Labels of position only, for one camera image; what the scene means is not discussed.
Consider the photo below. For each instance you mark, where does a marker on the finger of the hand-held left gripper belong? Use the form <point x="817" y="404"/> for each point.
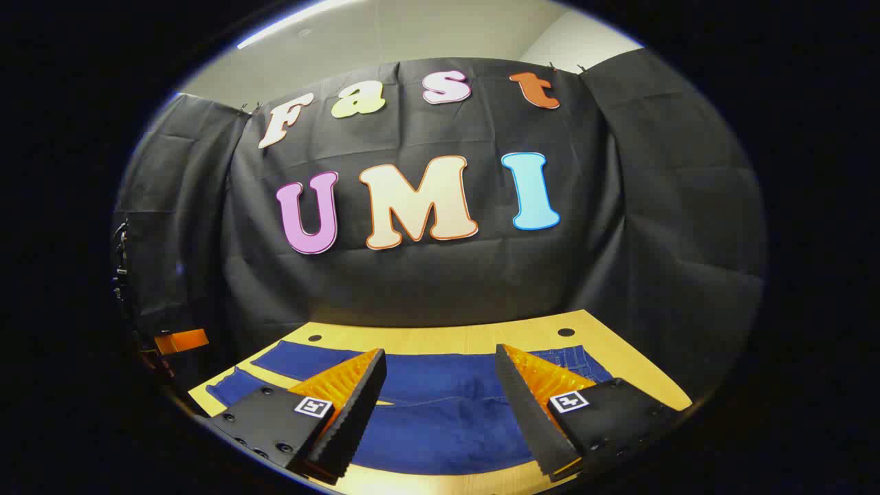
<point x="180" y="341"/>

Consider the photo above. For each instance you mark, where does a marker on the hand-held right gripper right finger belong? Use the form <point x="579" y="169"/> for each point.
<point x="526" y="405"/>

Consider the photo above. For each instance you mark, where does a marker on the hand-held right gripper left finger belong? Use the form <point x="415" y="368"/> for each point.
<point x="357" y="405"/>

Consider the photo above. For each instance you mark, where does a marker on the blue denim jeans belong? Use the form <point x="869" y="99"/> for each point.
<point x="440" y="426"/>

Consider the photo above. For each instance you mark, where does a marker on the dark upright fixture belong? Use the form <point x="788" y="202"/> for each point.
<point x="121" y="265"/>

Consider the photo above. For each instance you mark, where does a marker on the black backdrop cloth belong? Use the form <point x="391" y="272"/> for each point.
<point x="447" y="289"/>

